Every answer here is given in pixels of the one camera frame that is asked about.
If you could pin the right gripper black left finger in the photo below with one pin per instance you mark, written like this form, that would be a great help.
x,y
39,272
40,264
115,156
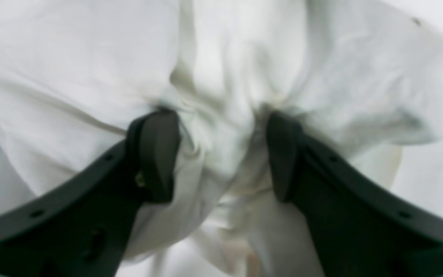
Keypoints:
x,y
81,229

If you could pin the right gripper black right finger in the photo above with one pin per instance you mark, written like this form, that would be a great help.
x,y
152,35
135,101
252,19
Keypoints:
x,y
358,228

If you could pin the white printed T-shirt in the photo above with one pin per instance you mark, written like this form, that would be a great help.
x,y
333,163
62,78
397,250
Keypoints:
x,y
363,76

